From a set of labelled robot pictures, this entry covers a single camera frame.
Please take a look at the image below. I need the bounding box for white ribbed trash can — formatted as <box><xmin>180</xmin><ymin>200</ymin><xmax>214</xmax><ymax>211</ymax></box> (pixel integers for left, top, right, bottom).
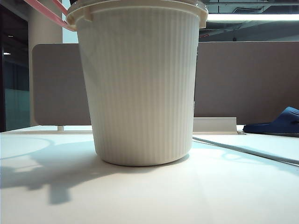
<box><xmin>65</xmin><ymin>0</ymin><xmax>208</xmax><ymax>167</ymax></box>

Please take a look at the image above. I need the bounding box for grey rounded desk partition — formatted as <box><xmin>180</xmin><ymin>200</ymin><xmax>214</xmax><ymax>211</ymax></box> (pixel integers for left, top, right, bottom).
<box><xmin>32</xmin><ymin>43</ymin><xmax>92</xmax><ymax>126</ymax></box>

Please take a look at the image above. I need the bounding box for brown desk partition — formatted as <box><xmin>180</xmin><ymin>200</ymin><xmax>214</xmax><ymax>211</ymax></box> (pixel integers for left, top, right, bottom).
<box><xmin>194</xmin><ymin>42</ymin><xmax>299</xmax><ymax>119</ymax></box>

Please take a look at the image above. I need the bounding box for navy blue rubber slipper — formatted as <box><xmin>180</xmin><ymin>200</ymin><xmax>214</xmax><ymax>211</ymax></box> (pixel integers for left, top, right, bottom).
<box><xmin>242</xmin><ymin>106</ymin><xmax>299</xmax><ymax>138</ymax></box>

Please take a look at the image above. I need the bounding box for ceiling light strip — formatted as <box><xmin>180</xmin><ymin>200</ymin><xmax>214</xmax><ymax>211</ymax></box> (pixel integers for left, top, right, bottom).
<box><xmin>206</xmin><ymin>14</ymin><xmax>299</xmax><ymax>22</ymax></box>

